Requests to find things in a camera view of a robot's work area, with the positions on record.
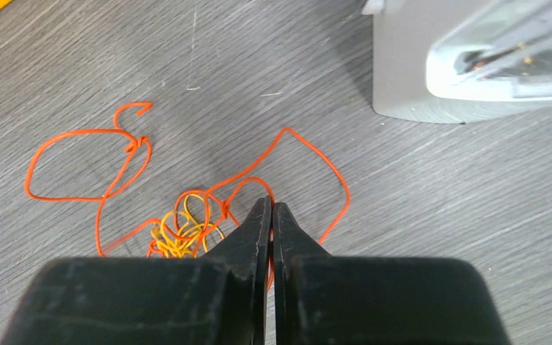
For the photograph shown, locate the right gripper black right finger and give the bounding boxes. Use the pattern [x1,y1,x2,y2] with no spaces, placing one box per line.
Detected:
[272,203,510,344]

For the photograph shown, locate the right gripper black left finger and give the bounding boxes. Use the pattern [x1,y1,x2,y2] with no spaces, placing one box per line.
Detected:
[2,197,272,344]

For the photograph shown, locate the yellow string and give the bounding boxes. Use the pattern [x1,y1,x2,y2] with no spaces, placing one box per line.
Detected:
[149,193,227,259]

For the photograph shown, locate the orange string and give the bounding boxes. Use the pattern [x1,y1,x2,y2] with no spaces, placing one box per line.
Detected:
[23,101,351,291]

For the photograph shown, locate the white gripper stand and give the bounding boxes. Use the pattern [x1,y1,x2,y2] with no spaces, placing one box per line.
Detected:
[362,1,552,124]

